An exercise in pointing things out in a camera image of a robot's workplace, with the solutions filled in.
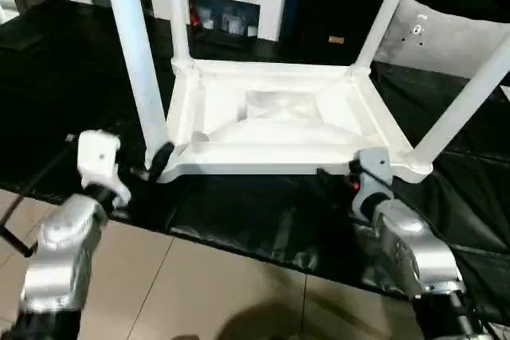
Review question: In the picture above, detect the white plastic table top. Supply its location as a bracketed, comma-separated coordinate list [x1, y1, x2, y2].
[155, 59, 436, 185]

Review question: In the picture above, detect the black work mat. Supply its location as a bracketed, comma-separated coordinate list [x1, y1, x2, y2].
[0, 0, 510, 303]

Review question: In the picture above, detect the black metal floor bar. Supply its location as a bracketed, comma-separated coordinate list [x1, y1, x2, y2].
[0, 225, 37, 261]

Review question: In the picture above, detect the grey white pillow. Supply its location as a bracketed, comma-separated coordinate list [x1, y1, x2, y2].
[373, 0, 510, 80]

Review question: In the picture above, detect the black cabinet with yellow label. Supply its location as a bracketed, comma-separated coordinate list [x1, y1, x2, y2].
[279, 0, 401, 67]

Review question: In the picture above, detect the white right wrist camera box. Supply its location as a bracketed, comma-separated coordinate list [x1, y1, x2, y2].
[351, 148, 394, 218]

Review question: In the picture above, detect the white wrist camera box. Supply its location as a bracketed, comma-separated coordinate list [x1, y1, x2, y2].
[351, 148, 394, 218]
[75, 128, 133, 208]

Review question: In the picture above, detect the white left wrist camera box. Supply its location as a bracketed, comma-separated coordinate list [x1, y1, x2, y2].
[75, 128, 133, 208]

